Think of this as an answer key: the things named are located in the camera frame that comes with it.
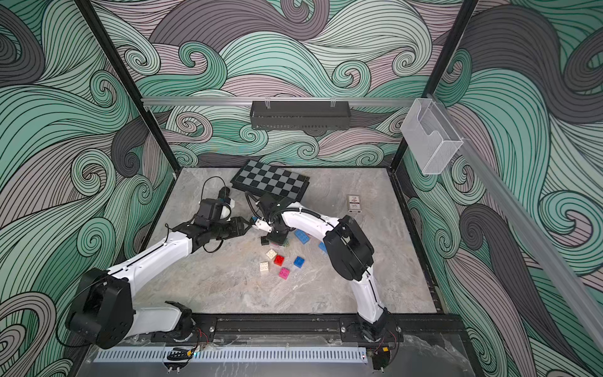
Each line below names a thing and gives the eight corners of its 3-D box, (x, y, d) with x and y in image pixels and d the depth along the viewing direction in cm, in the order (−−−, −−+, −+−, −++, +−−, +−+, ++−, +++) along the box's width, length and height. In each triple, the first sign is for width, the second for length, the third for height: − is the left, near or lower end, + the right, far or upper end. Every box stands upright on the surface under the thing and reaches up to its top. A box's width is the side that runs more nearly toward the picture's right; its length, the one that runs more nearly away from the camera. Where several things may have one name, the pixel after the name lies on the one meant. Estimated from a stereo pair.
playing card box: (348, 212, 105) (349, 209, 103) (345, 197, 111) (346, 194, 109) (362, 212, 105) (363, 209, 103) (358, 197, 111) (360, 194, 109)
